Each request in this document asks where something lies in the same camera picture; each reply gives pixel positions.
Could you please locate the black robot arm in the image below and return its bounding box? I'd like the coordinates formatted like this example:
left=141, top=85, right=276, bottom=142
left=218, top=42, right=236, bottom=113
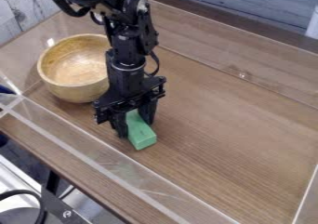
left=52, top=0, right=167, bottom=138

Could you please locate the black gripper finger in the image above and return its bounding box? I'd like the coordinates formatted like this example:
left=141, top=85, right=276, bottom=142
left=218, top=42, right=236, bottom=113
left=111, top=113, right=128, bottom=138
left=137, top=100, right=157, bottom=125

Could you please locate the green rectangular block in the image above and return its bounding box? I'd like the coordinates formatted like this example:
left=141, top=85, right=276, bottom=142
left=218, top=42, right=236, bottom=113
left=127, top=110, right=156, bottom=151

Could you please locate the black floor cable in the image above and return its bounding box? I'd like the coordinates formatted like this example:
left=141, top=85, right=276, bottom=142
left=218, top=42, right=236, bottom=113
left=0, top=190, right=47, bottom=224

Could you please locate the black metal bracket with screw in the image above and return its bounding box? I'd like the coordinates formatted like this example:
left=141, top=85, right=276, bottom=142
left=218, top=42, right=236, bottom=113
left=41, top=190, right=92, bottom=224

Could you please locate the clear acrylic front barrier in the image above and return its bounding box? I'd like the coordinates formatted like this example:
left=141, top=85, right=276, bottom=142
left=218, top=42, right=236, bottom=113
left=0, top=74, right=239, bottom=224

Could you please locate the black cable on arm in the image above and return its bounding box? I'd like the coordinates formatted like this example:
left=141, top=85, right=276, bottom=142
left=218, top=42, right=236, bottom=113
left=144, top=50, right=161, bottom=78

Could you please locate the brown wooden bowl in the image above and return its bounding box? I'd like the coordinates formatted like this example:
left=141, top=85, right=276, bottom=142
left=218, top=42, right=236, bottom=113
left=37, top=33, right=111, bottom=103

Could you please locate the black table leg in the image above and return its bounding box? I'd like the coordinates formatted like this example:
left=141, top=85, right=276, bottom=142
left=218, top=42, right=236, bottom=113
left=45, top=171, right=61, bottom=194

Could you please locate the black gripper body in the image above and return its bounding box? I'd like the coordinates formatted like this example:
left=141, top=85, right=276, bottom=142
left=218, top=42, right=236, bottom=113
left=93, top=49, right=167, bottom=124

